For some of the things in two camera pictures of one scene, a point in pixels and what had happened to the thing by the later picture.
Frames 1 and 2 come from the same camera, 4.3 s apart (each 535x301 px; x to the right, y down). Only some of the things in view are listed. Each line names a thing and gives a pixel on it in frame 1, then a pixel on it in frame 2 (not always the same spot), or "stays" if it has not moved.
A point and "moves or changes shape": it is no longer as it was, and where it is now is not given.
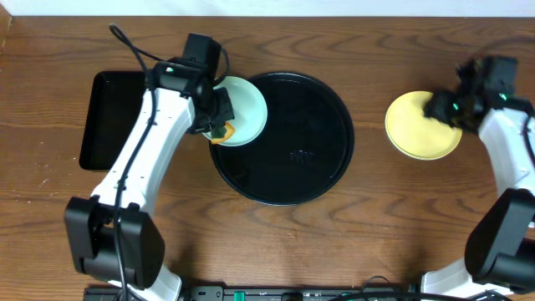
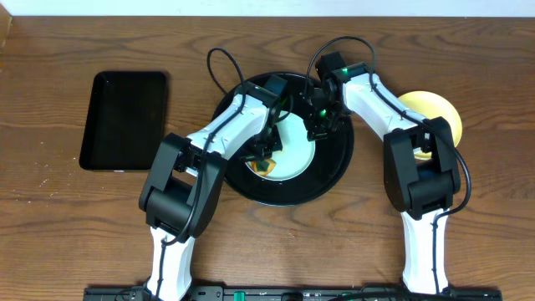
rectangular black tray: x=114 y=102 stays
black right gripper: x=433 y=108 -> x=314 y=131
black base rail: x=260 y=293 stays
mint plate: x=249 y=109 moves or changes shape
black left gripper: x=222 y=114 -> x=272 y=147
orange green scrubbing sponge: x=222 y=134 moves or changes shape
